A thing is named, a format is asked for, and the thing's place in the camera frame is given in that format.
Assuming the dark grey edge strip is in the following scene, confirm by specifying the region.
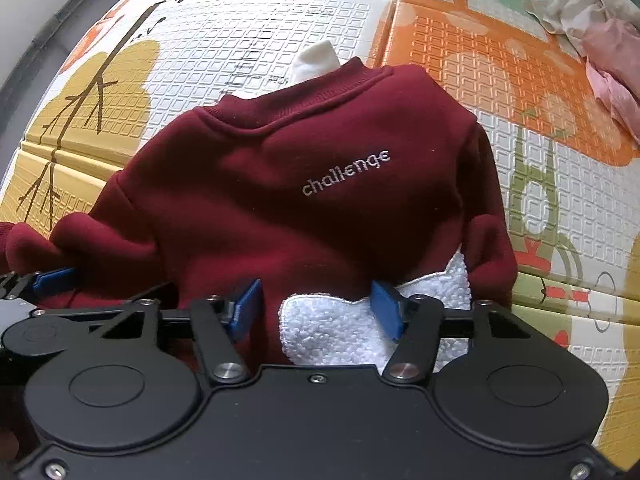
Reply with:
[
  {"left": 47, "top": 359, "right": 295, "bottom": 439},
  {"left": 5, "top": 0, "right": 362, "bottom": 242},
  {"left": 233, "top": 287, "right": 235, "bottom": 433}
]
[{"left": 0, "top": 0, "right": 166, "bottom": 106}]

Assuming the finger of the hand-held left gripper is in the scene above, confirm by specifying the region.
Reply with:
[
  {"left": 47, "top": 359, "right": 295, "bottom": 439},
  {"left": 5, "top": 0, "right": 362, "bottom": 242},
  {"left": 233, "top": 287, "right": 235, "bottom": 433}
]
[
  {"left": 0, "top": 266, "right": 80, "bottom": 306},
  {"left": 30, "top": 282, "right": 175, "bottom": 321}
]

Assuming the maroon sweatshirt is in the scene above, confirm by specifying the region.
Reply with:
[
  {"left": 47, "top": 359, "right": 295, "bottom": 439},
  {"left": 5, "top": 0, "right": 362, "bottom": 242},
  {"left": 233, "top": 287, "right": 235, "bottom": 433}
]
[{"left": 0, "top": 56, "right": 518, "bottom": 376}]

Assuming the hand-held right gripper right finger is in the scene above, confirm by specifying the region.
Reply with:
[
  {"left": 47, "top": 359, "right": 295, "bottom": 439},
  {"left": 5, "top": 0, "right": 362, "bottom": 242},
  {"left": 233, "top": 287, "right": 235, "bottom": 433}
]
[{"left": 371, "top": 280, "right": 535, "bottom": 385}]

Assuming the printed foam play mat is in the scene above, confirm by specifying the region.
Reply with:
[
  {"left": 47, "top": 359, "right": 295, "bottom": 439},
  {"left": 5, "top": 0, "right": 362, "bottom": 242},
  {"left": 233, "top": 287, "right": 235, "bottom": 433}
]
[{"left": 0, "top": 0, "right": 640, "bottom": 466}]

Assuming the white shirt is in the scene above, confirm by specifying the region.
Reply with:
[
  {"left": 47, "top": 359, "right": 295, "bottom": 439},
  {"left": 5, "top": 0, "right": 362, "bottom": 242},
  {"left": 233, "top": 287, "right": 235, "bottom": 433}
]
[{"left": 292, "top": 42, "right": 341, "bottom": 81}]

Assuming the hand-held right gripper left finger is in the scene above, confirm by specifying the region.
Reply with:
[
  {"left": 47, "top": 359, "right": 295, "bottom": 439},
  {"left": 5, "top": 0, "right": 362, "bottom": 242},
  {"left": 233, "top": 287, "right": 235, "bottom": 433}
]
[{"left": 90, "top": 278, "right": 264, "bottom": 385}]

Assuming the beige crumpled cloth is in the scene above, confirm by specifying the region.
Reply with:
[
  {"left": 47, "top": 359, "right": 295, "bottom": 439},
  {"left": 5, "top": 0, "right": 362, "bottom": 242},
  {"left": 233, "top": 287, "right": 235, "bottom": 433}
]
[{"left": 522, "top": 0, "right": 640, "bottom": 58}]

